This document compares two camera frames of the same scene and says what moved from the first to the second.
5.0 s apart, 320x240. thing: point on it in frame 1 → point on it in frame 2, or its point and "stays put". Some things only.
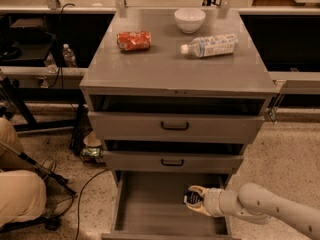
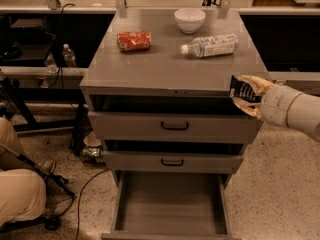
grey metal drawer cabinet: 174,96 stays put
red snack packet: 134,40 stays put
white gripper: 216,201 → 275,106
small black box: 192,197 → 241,90
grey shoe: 50,164 stays put
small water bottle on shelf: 68,56 stays put
